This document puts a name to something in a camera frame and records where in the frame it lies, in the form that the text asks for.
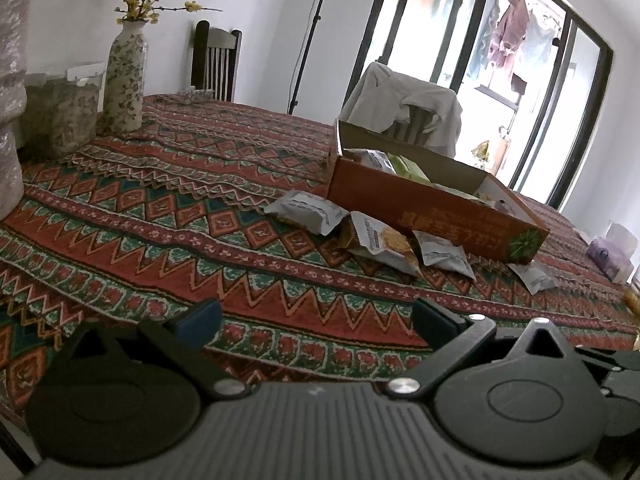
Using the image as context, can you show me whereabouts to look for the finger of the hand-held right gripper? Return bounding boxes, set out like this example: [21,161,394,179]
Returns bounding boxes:
[572,345,640,373]

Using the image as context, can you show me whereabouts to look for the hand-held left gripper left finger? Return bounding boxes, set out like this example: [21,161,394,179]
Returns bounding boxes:
[60,297,251,402]

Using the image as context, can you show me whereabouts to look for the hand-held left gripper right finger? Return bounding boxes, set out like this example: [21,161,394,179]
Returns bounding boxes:
[384,297,582,402]

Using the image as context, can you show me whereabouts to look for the yellow cracker packet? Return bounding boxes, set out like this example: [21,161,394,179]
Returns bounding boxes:
[340,211,423,278]

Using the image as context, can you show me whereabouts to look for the orange cardboard box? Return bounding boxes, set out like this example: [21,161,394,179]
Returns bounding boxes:
[326,119,551,265]

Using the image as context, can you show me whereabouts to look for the silver white snack packet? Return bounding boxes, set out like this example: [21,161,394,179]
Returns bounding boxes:
[263,191,349,236]

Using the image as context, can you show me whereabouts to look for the green snack packet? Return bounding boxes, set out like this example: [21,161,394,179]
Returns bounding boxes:
[390,155,431,183]

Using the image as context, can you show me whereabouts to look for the purple tissue pack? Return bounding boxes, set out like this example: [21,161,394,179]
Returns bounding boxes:
[586,222,640,283]

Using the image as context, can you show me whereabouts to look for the patterned red tablecloth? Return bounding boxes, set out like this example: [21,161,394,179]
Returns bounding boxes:
[0,92,640,461]

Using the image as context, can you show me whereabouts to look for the wooden board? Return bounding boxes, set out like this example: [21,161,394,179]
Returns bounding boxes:
[492,135,511,176]

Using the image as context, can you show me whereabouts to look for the jacket-covered wooden chair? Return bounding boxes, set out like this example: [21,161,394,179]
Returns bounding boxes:
[390,105,441,148]

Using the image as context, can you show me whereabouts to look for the small floral cloth bundle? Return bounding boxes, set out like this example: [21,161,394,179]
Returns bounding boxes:
[177,87,216,103]

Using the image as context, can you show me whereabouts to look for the beige jacket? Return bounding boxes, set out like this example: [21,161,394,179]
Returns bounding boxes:
[338,61,463,158]

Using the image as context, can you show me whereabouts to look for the floral ceramic vase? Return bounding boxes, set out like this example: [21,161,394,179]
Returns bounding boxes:
[102,21,149,133]

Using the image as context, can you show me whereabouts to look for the dark wooden chair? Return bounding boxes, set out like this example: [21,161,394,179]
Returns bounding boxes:
[190,20,243,103]

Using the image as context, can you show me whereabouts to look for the white textured vase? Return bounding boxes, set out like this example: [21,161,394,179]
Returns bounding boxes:
[0,0,41,221]

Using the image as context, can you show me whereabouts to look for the hanging maroon shirt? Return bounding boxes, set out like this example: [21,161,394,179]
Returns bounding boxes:
[487,0,530,68]

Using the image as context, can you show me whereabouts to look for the hanging light blue shirt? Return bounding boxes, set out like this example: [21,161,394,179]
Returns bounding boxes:
[522,10,563,68]

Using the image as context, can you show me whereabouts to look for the black light stand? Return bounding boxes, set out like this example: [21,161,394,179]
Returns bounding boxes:
[287,0,337,116]

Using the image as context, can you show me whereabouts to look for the black sliding door frame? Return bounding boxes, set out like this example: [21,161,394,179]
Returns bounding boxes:
[345,0,615,213]

